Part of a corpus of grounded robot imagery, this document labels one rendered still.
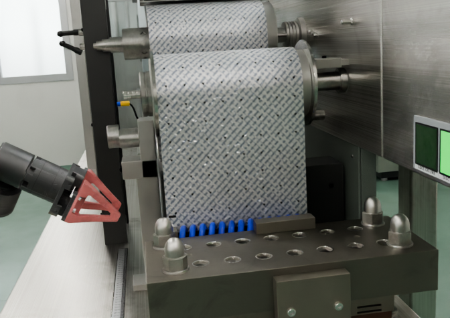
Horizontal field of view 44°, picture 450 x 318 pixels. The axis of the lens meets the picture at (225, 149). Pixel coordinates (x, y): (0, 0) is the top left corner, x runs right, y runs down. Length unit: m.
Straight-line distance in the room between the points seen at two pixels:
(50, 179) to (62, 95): 5.64
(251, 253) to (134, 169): 0.28
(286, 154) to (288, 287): 0.26
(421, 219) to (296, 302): 0.50
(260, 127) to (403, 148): 0.23
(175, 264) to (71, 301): 0.33
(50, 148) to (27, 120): 0.39
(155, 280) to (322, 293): 0.22
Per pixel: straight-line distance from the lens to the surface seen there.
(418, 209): 1.19
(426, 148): 0.74
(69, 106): 6.52
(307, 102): 0.93
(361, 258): 0.79
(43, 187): 0.89
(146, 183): 0.99
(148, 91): 0.91
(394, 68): 0.82
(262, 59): 0.92
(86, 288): 1.09
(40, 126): 6.59
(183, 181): 0.90
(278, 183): 0.93
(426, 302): 1.27
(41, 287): 1.12
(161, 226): 0.84
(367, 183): 1.00
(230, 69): 0.90
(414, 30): 0.77
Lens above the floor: 1.33
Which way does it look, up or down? 11 degrees down
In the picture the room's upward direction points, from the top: 3 degrees counter-clockwise
